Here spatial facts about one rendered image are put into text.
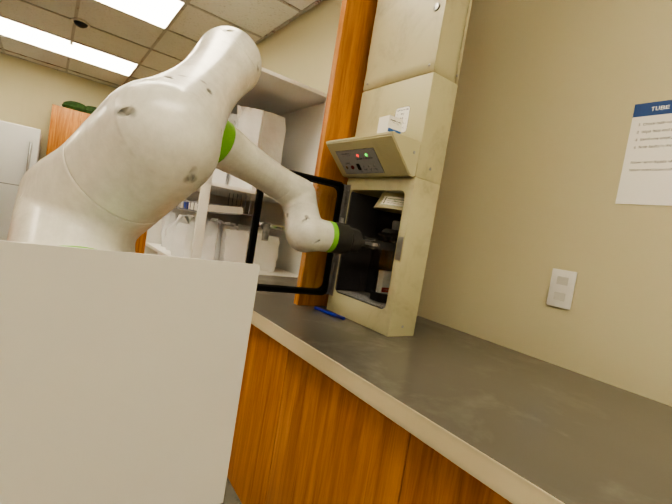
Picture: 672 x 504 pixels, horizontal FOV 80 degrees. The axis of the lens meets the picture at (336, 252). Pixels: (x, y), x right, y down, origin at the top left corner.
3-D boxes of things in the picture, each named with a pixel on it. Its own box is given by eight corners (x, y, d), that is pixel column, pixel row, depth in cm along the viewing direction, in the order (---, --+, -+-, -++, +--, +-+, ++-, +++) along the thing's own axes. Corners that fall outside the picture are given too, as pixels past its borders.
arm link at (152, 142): (123, 67, 35) (234, 4, 77) (25, 173, 40) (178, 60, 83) (233, 175, 41) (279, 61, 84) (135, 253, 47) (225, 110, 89)
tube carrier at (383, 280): (385, 294, 141) (395, 234, 140) (407, 301, 132) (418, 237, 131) (362, 293, 135) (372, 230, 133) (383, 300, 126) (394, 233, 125)
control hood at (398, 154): (347, 178, 140) (352, 149, 139) (416, 176, 114) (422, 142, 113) (320, 170, 133) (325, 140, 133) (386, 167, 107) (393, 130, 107)
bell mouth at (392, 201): (399, 214, 144) (402, 199, 144) (438, 218, 130) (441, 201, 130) (362, 206, 134) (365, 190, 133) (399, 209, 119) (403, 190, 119)
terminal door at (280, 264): (326, 295, 140) (345, 182, 138) (241, 289, 125) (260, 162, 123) (325, 295, 141) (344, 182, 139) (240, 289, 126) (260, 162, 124)
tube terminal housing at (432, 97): (377, 309, 157) (411, 114, 153) (442, 335, 131) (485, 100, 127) (325, 308, 142) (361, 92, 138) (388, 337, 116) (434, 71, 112)
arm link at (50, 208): (50, 240, 36) (68, 111, 46) (-32, 316, 42) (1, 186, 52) (173, 279, 46) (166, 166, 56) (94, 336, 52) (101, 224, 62)
